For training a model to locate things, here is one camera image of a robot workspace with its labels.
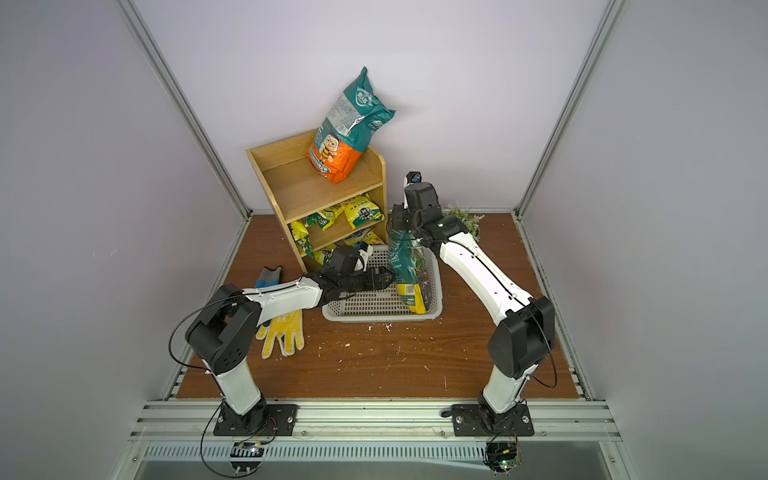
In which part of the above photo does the white plastic basket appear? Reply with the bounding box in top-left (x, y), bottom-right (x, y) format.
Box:
top-left (321, 251), bottom-right (443, 323)

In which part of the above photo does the dark green yellow soil bag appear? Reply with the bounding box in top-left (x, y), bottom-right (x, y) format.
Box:
top-left (387, 204), bottom-right (432, 315)

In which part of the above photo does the yellow green fertilizer packet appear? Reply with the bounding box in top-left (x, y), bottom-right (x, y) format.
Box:
top-left (304, 204), bottom-right (344, 231)
top-left (341, 194), bottom-right (384, 229)

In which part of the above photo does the green orange bee fertilizer bag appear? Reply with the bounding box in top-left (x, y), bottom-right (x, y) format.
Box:
top-left (307, 67), bottom-right (396, 184)

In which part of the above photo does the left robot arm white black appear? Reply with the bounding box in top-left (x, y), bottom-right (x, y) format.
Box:
top-left (185, 246), bottom-right (395, 419)

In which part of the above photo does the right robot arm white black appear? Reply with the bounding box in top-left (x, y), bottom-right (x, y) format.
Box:
top-left (392, 172), bottom-right (556, 415)

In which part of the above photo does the yellow packet lower shelf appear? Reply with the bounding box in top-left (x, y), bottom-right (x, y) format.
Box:
top-left (343, 228), bottom-right (384, 246)

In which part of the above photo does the green packet lower shelf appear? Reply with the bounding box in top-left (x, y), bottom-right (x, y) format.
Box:
top-left (289, 221), bottom-right (337, 265)

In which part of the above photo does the wooden shelf unit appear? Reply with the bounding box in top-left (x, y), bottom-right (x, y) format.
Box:
top-left (247, 131), bottom-right (388, 272)

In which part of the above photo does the artificial green plant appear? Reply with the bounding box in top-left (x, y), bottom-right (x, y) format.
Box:
top-left (448, 205), bottom-right (484, 242)

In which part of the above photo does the yellow work glove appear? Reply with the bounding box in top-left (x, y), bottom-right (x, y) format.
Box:
top-left (255, 310), bottom-right (305, 359)

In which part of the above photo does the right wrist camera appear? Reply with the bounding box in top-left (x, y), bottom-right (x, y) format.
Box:
top-left (404, 171), bottom-right (422, 186)

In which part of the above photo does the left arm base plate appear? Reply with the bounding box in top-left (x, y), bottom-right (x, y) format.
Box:
top-left (213, 401), bottom-right (299, 437)

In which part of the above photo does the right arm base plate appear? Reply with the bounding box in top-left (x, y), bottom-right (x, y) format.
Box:
top-left (440, 403), bottom-right (535, 437)

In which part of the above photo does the aluminium front rail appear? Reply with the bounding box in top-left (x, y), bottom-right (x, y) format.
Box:
top-left (129, 399), bottom-right (621, 442)

